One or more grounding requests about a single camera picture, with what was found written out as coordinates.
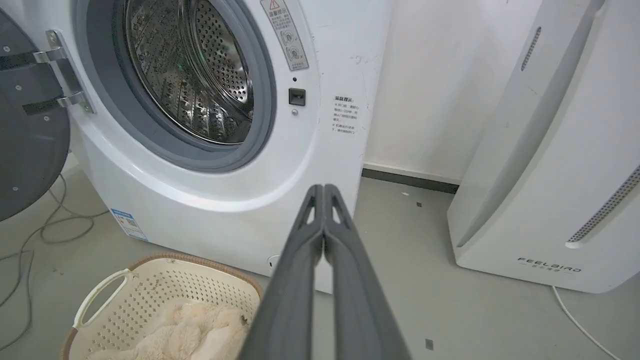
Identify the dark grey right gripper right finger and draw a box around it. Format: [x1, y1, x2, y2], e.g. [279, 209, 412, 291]
[323, 184, 413, 360]

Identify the dark washing machine door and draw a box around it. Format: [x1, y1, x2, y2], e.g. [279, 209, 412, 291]
[0, 9, 72, 222]

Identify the cream fluffy cloth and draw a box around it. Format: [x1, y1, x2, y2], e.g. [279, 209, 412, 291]
[87, 298, 251, 360]

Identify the grey floor cable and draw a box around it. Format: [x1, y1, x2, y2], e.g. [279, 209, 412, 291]
[0, 174, 110, 352]

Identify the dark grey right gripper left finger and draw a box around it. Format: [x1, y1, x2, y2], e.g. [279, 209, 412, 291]
[237, 184, 326, 360]

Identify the cream perforated laundry basket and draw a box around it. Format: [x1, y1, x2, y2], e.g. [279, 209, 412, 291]
[61, 253, 265, 360]

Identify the white power cable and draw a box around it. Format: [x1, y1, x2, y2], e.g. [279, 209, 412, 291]
[551, 285, 622, 360]

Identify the white front-load washing machine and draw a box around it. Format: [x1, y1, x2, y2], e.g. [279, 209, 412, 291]
[5, 0, 393, 294]

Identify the white Feelbird air purifier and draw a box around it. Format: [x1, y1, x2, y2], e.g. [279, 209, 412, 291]
[447, 0, 640, 294]

